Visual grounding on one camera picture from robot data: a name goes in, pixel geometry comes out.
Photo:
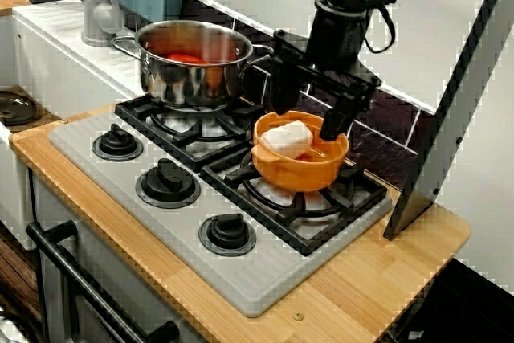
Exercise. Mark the black stove knob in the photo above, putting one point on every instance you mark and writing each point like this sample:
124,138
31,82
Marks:
117,144
168,184
227,235

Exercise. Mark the white sponge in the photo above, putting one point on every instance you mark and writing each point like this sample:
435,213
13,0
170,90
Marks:
287,138

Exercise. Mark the black burner grate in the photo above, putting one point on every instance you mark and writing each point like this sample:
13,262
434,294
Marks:
261,214
160,140

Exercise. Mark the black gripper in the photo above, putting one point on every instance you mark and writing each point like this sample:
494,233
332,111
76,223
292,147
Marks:
337,37

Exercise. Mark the dark tile backsplash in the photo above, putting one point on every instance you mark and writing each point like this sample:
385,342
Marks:
381,138

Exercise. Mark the grey toy faucet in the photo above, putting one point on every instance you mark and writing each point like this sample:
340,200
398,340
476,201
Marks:
94,17

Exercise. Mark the orange plastic bowl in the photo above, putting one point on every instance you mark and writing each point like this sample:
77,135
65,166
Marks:
297,174

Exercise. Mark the red toy pepper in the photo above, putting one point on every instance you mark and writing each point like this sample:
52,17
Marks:
184,58

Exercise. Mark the stainless steel pot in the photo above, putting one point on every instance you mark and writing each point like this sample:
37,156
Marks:
180,86

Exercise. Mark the grey stove plate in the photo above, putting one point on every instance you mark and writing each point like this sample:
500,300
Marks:
241,278

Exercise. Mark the white kitchen cabinet front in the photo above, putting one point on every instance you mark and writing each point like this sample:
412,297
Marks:
120,278

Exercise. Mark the white toy sink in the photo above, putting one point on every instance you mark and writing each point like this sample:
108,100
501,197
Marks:
60,70

